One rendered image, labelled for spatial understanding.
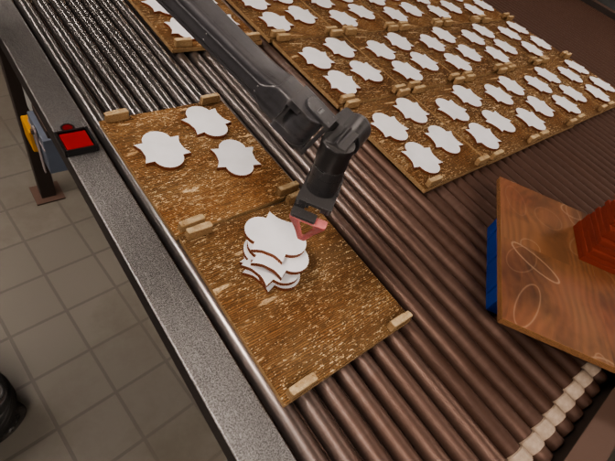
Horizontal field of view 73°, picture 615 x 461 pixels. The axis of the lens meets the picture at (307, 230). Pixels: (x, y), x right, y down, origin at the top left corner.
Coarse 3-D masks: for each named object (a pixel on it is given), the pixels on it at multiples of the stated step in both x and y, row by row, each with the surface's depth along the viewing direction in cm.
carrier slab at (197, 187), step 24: (144, 120) 110; (168, 120) 113; (120, 144) 102; (192, 144) 109; (216, 144) 112; (144, 168) 99; (192, 168) 104; (216, 168) 106; (264, 168) 111; (144, 192) 96; (168, 192) 97; (192, 192) 99; (216, 192) 101; (240, 192) 103; (264, 192) 105; (168, 216) 92; (192, 216) 94; (216, 216) 96; (240, 216) 100
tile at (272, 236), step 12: (252, 228) 88; (264, 228) 89; (276, 228) 90; (288, 228) 90; (252, 240) 86; (264, 240) 87; (276, 240) 88; (288, 240) 88; (300, 240) 89; (264, 252) 85; (276, 252) 85; (288, 252) 86; (300, 252) 87
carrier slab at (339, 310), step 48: (192, 240) 90; (240, 240) 94; (336, 240) 101; (240, 288) 86; (336, 288) 92; (384, 288) 96; (240, 336) 80; (288, 336) 82; (336, 336) 85; (384, 336) 88; (288, 384) 76
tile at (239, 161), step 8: (224, 144) 111; (232, 144) 112; (240, 144) 112; (216, 152) 108; (224, 152) 109; (232, 152) 110; (240, 152) 110; (248, 152) 111; (224, 160) 107; (232, 160) 108; (240, 160) 108; (248, 160) 109; (256, 160) 110; (224, 168) 106; (232, 168) 106; (240, 168) 106; (248, 168) 107; (232, 176) 106; (240, 176) 105; (248, 176) 107
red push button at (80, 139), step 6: (78, 132) 102; (84, 132) 103; (60, 138) 99; (66, 138) 100; (72, 138) 100; (78, 138) 101; (84, 138) 101; (66, 144) 99; (72, 144) 99; (78, 144) 100; (84, 144) 100; (90, 144) 101
